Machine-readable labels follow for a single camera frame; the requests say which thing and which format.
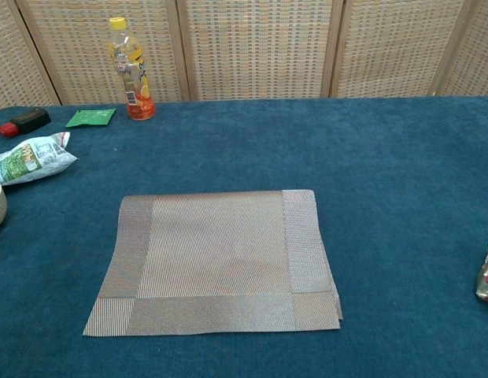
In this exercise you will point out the grey woven placemat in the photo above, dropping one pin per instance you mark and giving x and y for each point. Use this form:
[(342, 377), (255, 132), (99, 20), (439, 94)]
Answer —
[(212, 256)]

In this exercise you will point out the orange drink bottle yellow cap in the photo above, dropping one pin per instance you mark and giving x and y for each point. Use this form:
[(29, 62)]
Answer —
[(135, 98)]

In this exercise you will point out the blue table cloth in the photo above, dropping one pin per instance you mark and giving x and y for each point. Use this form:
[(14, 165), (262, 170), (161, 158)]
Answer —
[(385, 177)]

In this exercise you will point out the woven bamboo screen panel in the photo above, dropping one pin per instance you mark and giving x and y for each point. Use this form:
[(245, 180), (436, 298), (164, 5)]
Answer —
[(393, 47), (12, 71), (78, 51), (476, 59), (259, 47)]

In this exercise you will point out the green sachet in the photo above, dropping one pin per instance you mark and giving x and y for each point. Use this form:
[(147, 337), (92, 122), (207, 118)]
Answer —
[(90, 118)]

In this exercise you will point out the white green snack bag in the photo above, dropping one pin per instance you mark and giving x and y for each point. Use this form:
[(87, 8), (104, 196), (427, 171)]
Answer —
[(27, 161)]

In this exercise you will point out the black box with red cap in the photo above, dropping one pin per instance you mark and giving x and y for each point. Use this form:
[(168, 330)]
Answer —
[(29, 120)]

